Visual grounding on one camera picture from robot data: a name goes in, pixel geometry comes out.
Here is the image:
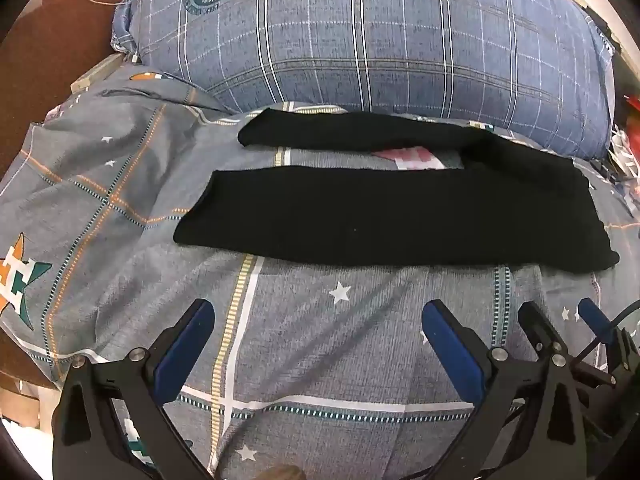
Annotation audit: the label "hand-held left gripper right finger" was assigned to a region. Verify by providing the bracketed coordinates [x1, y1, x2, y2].
[421, 300, 586, 480]

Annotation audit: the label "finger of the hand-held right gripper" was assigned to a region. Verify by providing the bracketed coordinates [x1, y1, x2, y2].
[518, 302, 566, 359]
[577, 298, 624, 346]

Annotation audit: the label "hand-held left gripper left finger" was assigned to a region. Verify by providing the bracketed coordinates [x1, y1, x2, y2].
[52, 298, 216, 480]

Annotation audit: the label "black pants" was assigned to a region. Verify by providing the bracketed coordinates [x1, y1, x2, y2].
[173, 108, 621, 274]

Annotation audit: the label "grey printed bed sheet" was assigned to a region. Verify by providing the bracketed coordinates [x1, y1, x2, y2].
[0, 67, 640, 480]

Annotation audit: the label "blue plaid pillow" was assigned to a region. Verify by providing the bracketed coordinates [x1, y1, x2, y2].
[110, 0, 617, 161]

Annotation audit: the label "brown headboard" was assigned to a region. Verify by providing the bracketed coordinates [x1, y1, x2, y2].
[0, 0, 151, 171]

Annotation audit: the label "wooden bed frame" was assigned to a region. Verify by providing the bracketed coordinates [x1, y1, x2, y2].
[0, 332, 57, 433]

